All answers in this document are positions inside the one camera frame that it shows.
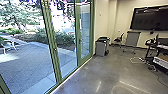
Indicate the green framed glass door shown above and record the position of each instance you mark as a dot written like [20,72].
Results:
[86,36]

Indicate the grey trash bin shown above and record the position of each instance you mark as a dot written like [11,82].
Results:
[107,41]
[101,48]

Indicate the green framed glass window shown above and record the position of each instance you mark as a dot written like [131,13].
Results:
[26,66]
[66,56]

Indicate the green hedge bush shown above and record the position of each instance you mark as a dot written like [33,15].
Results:
[61,39]

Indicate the black visitor chair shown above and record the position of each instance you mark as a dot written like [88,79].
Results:
[119,39]

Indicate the leafy tree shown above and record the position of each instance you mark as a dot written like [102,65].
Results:
[18,15]

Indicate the black wheeled cart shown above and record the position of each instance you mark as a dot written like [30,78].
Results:
[160,53]

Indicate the pale outdoor bench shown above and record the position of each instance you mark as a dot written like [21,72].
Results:
[8,45]

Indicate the white wall switch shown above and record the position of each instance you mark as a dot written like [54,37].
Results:
[100,14]

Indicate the plain white wall socket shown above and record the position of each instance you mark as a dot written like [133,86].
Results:
[119,31]

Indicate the large black wall screen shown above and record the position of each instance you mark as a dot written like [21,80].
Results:
[150,18]

